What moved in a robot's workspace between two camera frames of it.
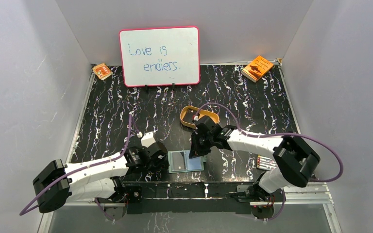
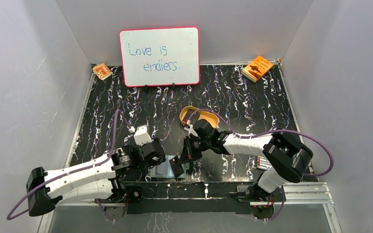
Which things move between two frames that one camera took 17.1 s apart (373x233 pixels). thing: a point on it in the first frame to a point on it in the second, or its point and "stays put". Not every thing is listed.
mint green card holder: x=179 y=161 to x=163 y=170
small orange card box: x=102 y=71 stays put
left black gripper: x=160 y=158 stays put
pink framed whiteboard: x=161 y=56 stays put
